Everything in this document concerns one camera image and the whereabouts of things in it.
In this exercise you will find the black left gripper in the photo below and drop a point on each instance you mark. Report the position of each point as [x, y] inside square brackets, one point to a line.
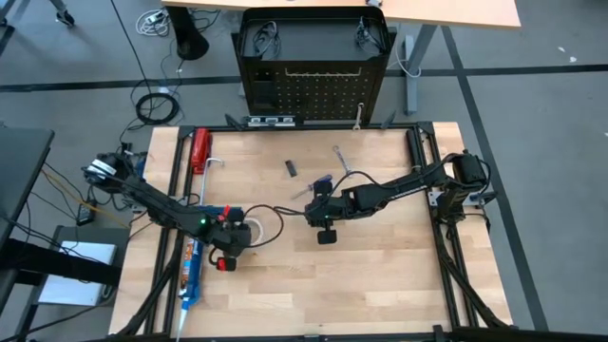
[233, 237]

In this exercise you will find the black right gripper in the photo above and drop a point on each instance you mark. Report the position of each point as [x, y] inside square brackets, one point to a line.
[328, 209]

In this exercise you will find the silver combination wrench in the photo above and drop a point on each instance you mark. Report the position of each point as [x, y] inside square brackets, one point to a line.
[359, 114]
[343, 160]

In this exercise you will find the silver black spirit level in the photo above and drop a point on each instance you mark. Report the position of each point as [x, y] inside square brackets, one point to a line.
[271, 121]

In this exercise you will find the black eyeglasses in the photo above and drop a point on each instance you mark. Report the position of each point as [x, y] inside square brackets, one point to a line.
[368, 35]

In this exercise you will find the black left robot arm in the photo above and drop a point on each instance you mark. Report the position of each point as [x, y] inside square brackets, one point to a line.
[157, 204]

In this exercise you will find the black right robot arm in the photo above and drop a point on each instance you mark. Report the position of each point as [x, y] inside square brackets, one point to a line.
[404, 187]

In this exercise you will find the blue caulking gun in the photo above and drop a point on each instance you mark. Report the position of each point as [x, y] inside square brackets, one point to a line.
[194, 275]

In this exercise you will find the small black block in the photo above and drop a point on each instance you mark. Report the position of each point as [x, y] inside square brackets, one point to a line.
[290, 168]

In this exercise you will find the red plastic tool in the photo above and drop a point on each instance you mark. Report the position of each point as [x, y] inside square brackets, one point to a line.
[200, 147]

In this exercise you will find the black pegboard bin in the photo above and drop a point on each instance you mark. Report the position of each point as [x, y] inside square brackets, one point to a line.
[263, 95]

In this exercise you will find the black power adapter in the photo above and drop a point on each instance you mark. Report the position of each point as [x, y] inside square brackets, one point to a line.
[86, 214]

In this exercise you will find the white box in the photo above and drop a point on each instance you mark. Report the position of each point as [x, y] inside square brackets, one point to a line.
[76, 285]

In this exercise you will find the grey desk leg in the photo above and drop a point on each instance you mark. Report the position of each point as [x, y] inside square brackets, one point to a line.
[419, 71]

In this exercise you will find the black pegboard tool cart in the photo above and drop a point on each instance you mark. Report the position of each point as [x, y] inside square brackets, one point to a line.
[290, 43]

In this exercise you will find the black desk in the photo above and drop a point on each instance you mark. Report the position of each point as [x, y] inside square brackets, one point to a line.
[21, 166]

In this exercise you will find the light wooden desk top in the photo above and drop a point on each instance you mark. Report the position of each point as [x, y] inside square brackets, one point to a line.
[451, 12]

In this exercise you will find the black chair caster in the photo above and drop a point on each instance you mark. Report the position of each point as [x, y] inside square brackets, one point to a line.
[64, 18]

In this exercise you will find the black aluminium table frame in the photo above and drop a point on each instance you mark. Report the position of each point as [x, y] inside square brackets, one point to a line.
[304, 127]

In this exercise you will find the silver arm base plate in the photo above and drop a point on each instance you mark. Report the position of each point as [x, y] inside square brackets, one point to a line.
[431, 197]

